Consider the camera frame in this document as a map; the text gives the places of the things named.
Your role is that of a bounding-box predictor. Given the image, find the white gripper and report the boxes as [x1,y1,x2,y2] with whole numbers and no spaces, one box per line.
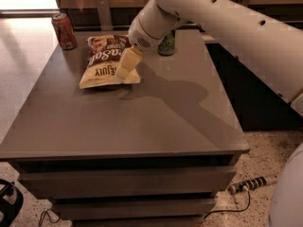
[115,16,167,82]

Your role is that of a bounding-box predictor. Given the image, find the brown Late July chip bag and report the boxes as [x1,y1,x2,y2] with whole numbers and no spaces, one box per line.
[79,34,131,89]

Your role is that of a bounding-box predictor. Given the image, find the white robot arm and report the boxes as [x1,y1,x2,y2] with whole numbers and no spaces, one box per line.
[116,0,303,115]

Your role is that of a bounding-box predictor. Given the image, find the green soda can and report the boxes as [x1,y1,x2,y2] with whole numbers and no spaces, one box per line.
[158,30,175,56]

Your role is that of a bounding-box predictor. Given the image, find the red soda can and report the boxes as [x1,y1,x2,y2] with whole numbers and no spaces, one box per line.
[51,13,78,50]

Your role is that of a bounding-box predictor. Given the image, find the grey drawer cabinet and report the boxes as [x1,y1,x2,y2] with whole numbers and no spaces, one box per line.
[0,30,248,227]

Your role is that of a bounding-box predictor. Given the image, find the white power strip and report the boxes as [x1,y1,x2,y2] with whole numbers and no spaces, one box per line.
[227,174,277,195]

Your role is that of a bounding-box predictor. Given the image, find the black chair base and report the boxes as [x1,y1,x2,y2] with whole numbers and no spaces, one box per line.
[0,179,24,227]

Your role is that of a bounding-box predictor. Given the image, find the left metal wall bracket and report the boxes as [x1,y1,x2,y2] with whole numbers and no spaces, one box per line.
[96,0,114,31]

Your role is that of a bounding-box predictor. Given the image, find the black cable on floor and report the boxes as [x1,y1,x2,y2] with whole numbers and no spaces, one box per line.
[203,189,252,220]

